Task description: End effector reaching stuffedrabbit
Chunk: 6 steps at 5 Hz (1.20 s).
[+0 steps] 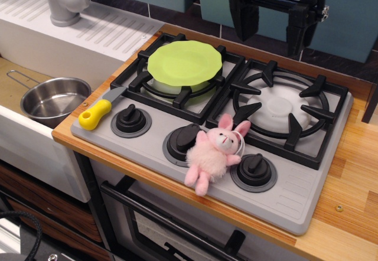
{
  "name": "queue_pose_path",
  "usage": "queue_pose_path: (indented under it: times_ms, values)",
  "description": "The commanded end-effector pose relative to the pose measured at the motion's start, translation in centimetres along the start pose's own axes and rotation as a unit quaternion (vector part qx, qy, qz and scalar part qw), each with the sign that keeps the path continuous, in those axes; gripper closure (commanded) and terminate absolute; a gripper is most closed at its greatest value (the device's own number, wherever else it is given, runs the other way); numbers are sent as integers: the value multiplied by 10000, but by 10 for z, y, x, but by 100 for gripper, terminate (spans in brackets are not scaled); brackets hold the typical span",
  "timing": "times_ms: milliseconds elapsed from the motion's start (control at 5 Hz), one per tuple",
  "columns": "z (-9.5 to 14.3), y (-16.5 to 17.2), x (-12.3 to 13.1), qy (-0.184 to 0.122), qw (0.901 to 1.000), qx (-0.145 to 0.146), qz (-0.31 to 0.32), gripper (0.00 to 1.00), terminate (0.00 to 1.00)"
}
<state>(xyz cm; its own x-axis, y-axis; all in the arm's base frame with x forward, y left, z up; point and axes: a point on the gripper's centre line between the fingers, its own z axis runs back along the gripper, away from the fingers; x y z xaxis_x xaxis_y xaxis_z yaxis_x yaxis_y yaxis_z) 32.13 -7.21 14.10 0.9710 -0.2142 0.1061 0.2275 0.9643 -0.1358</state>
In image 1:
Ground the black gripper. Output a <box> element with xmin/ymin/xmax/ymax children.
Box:
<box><xmin>229</xmin><ymin>0</ymin><xmax>329</xmax><ymax>57</ymax></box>

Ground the pink stuffed rabbit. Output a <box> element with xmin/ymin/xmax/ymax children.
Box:
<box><xmin>184</xmin><ymin>114</ymin><xmax>252</xmax><ymax>197</ymax></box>

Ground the teal backsplash panel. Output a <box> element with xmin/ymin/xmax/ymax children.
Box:
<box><xmin>82</xmin><ymin>0</ymin><xmax>378</xmax><ymax>64</ymax></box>

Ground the black right burner grate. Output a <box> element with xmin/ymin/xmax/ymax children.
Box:
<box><xmin>206</xmin><ymin>59</ymin><xmax>348</xmax><ymax>169</ymax></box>

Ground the black burner grate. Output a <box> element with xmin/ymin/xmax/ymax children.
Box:
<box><xmin>206</xmin><ymin>59</ymin><xmax>348</xmax><ymax>169</ymax></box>
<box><xmin>110</xmin><ymin>33</ymin><xmax>245</xmax><ymax>124</ymax></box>

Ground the green plastic plate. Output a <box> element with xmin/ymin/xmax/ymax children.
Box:
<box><xmin>147</xmin><ymin>40</ymin><xmax>223</xmax><ymax>87</ymax></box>

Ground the black left burner grate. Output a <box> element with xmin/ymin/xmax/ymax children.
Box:
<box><xmin>110</xmin><ymin>33</ymin><xmax>245</xmax><ymax>124</ymax></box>

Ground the black right stove knob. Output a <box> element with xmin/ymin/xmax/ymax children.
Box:
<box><xmin>230</xmin><ymin>154</ymin><xmax>278</xmax><ymax>193</ymax></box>

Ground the black stove knob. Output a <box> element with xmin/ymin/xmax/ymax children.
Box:
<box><xmin>162</xmin><ymin>123</ymin><xmax>201</xmax><ymax>168</ymax></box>
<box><xmin>110</xmin><ymin>104</ymin><xmax>152</xmax><ymax>138</ymax></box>
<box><xmin>230</xmin><ymin>154</ymin><xmax>278</xmax><ymax>193</ymax></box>

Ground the black middle stove knob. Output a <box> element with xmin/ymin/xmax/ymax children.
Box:
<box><xmin>162</xmin><ymin>123</ymin><xmax>201</xmax><ymax>168</ymax></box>

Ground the grey toy stove top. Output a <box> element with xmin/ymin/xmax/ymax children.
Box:
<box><xmin>71</xmin><ymin>85</ymin><xmax>353</xmax><ymax>234</ymax></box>

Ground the black left stove knob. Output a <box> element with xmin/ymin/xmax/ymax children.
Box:
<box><xmin>110</xmin><ymin>104</ymin><xmax>152</xmax><ymax>138</ymax></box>

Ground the grey toy faucet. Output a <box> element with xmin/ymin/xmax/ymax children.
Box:
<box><xmin>47</xmin><ymin>0</ymin><xmax>90</xmax><ymax>27</ymax></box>

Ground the stainless steel pot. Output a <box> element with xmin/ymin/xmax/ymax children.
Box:
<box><xmin>6</xmin><ymin>70</ymin><xmax>92</xmax><ymax>129</ymax></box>

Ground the toy oven door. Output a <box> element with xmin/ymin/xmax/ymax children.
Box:
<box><xmin>97</xmin><ymin>175</ymin><xmax>302</xmax><ymax>260</ymax></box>

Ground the white toy sink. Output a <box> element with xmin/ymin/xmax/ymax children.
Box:
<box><xmin>1</xmin><ymin>0</ymin><xmax>162</xmax><ymax>203</ymax></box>

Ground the wooden drawer front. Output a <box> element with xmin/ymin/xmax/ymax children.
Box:
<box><xmin>1</xmin><ymin>161</ymin><xmax>110</xmax><ymax>260</ymax></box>

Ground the yellow handled toy knife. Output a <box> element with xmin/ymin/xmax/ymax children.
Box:
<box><xmin>78</xmin><ymin>87</ymin><xmax>127</xmax><ymax>131</ymax></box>

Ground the black braided cable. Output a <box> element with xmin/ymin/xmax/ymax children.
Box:
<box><xmin>0</xmin><ymin>210</ymin><xmax>44</xmax><ymax>261</ymax></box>

